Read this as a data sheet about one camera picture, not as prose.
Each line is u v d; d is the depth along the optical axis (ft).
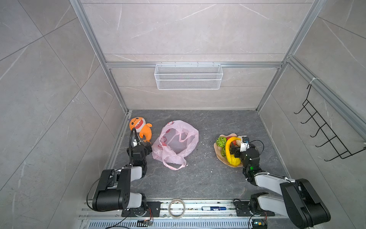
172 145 3.22
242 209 2.39
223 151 2.94
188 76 3.27
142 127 3.30
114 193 1.41
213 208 2.39
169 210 2.43
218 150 3.04
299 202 1.39
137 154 2.25
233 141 2.97
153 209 2.40
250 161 2.16
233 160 2.73
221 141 2.95
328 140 2.12
